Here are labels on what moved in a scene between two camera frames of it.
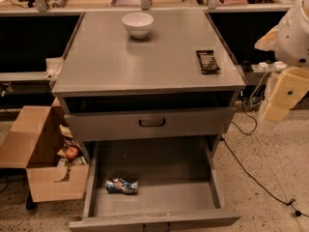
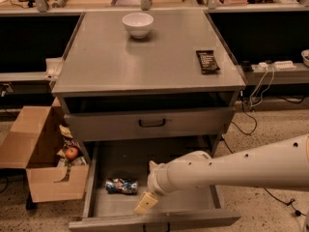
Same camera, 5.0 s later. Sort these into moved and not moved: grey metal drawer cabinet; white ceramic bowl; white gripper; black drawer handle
Moved: white gripper
Not moved: white ceramic bowl; grey metal drawer cabinet; black drawer handle
